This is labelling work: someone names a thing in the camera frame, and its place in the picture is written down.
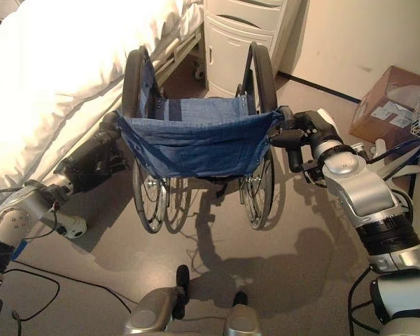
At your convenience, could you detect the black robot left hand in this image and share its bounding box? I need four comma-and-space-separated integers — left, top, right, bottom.
53, 115, 130, 194

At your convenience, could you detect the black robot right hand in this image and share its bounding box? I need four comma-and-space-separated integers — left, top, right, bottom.
270, 108, 343, 173

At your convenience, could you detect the blue seat wheelchair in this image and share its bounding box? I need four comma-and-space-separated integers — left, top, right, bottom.
120, 41, 295, 235

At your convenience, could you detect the white bed duvet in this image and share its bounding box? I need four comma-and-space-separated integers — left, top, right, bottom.
0, 0, 197, 211

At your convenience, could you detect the bed caster wheel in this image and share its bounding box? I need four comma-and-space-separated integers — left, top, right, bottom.
194, 59, 207, 81

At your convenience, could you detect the brown cardboard box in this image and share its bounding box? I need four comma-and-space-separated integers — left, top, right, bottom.
349, 65, 420, 145

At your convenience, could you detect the blue floor tape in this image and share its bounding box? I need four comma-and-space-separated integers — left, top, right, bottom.
11, 239, 29, 260

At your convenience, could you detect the white bedside cabinet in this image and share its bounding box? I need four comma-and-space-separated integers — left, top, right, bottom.
202, 0, 309, 99

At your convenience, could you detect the dark robot left foot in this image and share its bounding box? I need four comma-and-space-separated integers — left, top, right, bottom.
175, 264, 191, 320

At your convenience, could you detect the silver robot left leg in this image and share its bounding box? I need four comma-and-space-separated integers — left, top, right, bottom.
124, 286, 186, 336

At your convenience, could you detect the silver robot leg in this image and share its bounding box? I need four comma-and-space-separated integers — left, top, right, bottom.
124, 286, 186, 336
220, 303, 255, 336

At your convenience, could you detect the silver robot right leg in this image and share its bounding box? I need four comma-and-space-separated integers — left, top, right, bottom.
220, 303, 255, 336

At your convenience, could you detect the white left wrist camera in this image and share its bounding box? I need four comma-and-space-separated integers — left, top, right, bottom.
57, 216, 89, 242

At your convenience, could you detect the blue cable loop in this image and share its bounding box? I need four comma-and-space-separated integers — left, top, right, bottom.
369, 138, 420, 165

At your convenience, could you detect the black floor cable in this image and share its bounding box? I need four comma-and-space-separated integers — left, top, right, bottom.
5, 258, 132, 323

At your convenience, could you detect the white bed frame rail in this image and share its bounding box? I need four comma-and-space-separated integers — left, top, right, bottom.
153, 24, 206, 71

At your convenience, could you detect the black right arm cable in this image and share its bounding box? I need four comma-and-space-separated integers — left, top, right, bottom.
347, 264, 374, 336

